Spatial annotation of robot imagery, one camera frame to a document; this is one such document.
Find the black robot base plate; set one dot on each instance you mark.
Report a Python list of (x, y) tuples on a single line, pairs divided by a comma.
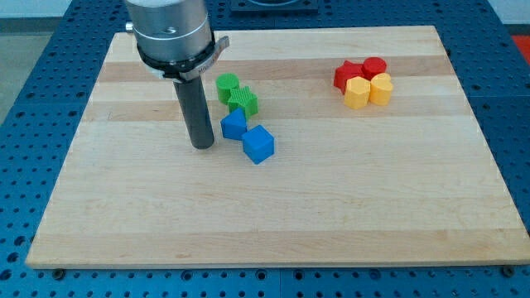
[(244, 6)]

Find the red cylinder block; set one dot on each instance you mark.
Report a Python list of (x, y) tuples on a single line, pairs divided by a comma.
[(373, 66)]

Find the green star block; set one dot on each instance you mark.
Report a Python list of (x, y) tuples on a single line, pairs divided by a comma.
[(245, 99)]

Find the wooden board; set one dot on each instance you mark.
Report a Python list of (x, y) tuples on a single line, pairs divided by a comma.
[(409, 184)]

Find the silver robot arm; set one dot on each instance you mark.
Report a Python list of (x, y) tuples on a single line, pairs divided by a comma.
[(176, 42)]

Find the blue cube block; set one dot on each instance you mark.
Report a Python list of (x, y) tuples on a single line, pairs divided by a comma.
[(258, 144)]

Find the yellow heart block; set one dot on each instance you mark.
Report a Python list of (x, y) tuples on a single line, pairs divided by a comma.
[(381, 88)]

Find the green cylinder block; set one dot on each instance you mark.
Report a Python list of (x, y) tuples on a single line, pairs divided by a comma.
[(224, 84)]

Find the red star block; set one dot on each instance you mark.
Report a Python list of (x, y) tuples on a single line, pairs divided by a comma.
[(347, 71)]

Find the yellow hexagon block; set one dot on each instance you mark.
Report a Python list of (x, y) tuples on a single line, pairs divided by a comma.
[(356, 94)]

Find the blue triangle block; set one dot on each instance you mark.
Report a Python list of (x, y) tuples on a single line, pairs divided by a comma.
[(234, 125)]

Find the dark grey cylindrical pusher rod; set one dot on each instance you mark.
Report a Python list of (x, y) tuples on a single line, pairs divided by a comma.
[(194, 108)]

